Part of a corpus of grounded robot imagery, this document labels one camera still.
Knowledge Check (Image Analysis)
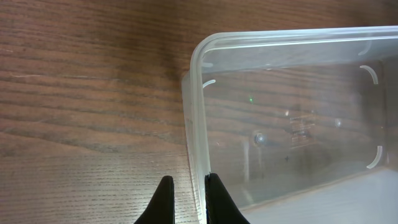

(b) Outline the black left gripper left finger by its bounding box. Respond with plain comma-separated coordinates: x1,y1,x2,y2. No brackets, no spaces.
134,175,175,224

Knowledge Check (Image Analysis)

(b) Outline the clear plastic container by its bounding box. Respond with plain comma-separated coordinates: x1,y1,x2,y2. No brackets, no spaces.
182,26,397,223

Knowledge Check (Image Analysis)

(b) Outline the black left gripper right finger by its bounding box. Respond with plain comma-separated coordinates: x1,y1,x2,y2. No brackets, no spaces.
205,173,249,224

